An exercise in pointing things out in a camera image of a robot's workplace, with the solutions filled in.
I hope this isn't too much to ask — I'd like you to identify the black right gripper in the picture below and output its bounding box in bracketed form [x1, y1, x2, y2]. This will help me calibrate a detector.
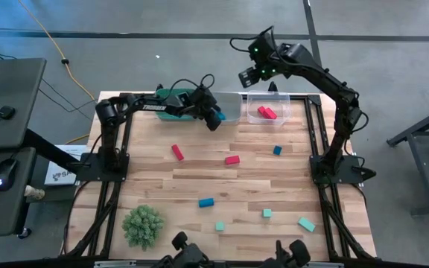
[238, 51, 287, 89]

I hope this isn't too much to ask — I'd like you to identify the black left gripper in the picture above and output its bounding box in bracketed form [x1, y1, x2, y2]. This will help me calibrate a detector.
[184, 84, 223, 132]

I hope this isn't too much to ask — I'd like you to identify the long red block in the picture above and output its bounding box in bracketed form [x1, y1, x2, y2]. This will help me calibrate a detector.
[263, 106, 279, 121]

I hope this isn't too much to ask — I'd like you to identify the long teal block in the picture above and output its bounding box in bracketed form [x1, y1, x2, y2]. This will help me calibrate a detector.
[297, 217, 317, 233]

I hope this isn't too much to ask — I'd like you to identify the grey plastic bin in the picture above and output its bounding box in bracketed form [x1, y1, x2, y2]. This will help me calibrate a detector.
[201, 91, 244, 126]

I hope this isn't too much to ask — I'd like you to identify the clear plastic bin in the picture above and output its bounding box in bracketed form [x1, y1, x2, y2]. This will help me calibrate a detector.
[247, 90, 291, 125]

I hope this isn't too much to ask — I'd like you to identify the green plastic bin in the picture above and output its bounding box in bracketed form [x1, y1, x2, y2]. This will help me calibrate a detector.
[154, 88, 200, 122]

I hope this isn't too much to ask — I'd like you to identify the green artificial plant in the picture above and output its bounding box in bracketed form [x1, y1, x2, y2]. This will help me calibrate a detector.
[121, 204, 165, 251]

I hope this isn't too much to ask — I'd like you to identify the white printed paper sheet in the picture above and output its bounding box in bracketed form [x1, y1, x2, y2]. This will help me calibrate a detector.
[44, 144, 89, 186]

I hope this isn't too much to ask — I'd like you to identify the black desk bar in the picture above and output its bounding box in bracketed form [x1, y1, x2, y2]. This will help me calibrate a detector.
[23, 128, 83, 174]

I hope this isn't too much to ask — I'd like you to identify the beige plug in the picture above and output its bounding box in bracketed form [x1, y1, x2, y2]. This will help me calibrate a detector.
[24, 185, 46, 201]

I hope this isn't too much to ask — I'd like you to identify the dark grey desk top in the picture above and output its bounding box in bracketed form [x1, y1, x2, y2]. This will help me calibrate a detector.
[0, 57, 47, 150]
[0, 147, 39, 238]

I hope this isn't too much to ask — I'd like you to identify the small black device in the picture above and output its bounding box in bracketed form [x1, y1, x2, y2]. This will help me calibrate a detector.
[0, 106, 17, 121]

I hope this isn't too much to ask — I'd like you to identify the black computer mouse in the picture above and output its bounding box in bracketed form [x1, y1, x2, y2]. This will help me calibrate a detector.
[0, 159, 19, 193]

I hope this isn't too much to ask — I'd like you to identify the black aluminium table frame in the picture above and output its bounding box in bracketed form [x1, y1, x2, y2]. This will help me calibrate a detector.
[60, 91, 378, 261]

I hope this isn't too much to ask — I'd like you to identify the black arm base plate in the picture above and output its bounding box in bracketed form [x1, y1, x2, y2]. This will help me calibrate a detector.
[74, 153, 130, 183]
[309, 154, 365, 185]

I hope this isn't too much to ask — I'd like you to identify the black floor cable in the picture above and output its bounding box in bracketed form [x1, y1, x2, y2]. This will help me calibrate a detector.
[0, 46, 97, 122]

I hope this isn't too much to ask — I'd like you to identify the yellow cable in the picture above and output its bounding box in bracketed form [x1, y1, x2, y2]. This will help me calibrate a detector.
[16, 0, 98, 145]

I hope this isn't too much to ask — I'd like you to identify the silver bracket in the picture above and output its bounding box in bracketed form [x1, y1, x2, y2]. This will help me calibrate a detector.
[93, 260, 138, 268]
[302, 261, 345, 268]

